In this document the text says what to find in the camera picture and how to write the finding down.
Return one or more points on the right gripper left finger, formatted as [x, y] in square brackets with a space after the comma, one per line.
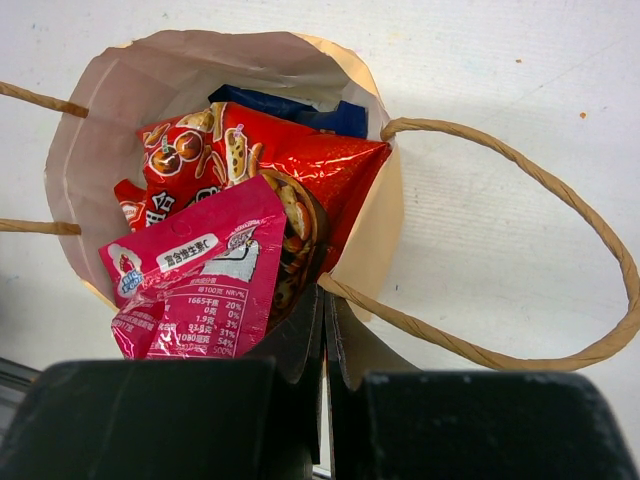
[289, 396]

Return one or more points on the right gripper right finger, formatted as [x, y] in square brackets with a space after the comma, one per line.
[353, 352]

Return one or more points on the pink candy packet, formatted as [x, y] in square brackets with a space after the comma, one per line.
[199, 284]

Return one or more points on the red mixed nuts packet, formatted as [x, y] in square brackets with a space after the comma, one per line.
[321, 178]

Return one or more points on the blue Burts chips bag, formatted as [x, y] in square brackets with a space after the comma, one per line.
[345, 119]

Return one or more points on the brown paper bag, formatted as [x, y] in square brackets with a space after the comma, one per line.
[172, 72]

